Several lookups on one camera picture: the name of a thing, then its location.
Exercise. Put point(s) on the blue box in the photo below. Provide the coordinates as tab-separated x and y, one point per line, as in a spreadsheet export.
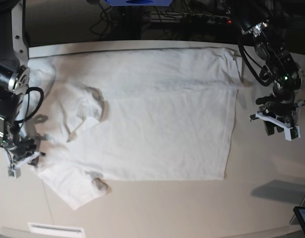
139	2

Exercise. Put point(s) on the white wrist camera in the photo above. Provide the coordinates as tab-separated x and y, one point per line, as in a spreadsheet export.
14	172
292	133

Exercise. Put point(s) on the white label strip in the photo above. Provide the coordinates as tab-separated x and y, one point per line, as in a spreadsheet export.
53	230

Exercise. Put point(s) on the black power strip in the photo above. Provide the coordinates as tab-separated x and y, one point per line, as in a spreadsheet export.
208	19

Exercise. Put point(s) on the gripper body with bracket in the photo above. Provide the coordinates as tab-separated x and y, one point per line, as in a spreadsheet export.
273	107
17	153

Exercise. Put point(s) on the white T-shirt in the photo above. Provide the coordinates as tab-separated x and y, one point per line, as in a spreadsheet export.
140	115

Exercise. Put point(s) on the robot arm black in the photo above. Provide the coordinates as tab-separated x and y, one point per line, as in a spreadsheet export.
280	70
14	85

